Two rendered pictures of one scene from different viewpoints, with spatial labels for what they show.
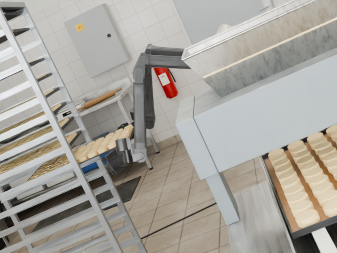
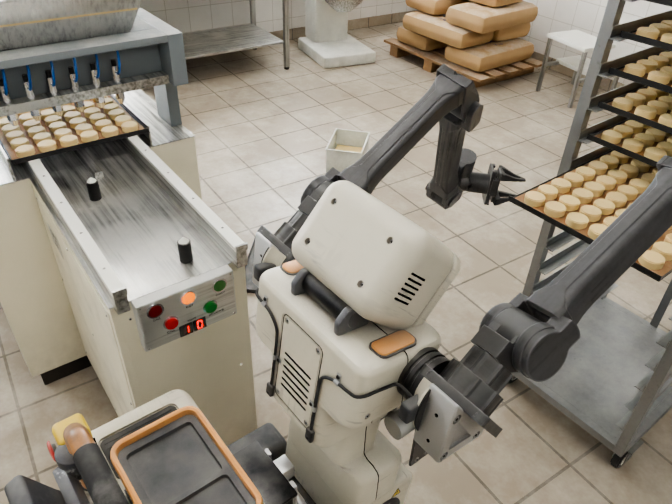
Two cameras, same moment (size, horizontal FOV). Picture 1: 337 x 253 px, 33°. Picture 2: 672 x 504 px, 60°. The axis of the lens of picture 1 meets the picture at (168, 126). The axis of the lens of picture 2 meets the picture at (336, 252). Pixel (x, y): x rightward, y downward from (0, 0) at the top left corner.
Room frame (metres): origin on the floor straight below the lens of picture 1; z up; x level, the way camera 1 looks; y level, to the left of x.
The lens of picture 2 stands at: (3.31, -1.01, 1.71)
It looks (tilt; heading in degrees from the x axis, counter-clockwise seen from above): 37 degrees down; 134
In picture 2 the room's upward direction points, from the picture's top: 2 degrees clockwise
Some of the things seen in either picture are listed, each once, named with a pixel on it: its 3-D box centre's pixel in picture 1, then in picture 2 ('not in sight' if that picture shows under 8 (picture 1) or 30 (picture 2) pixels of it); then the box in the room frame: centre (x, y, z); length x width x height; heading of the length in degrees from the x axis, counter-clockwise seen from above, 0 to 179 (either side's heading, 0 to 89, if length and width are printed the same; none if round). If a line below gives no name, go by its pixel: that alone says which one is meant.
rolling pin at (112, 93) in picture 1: (99, 99); not in sight; (6.24, 0.56, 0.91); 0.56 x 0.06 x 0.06; 107
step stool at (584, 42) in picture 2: not in sight; (579, 67); (1.47, 3.51, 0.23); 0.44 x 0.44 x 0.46; 71
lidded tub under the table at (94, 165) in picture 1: (95, 152); not in sight; (6.43, 0.89, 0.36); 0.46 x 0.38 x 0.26; 171
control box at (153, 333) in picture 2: not in sight; (187, 307); (2.35, -0.52, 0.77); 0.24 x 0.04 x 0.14; 82
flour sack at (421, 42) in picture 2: not in sight; (439, 33); (0.13, 3.49, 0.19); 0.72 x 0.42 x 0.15; 81
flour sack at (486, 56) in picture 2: not in sight; (489, 51); (0.73, 3.40, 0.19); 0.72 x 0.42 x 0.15; 83
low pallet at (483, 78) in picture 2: not in sight; (460, 57); (0.43, 3.44, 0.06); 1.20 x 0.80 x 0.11; 171
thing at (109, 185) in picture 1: (62, 206); not in sight; (3.19, 0.75, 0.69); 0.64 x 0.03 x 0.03; 84
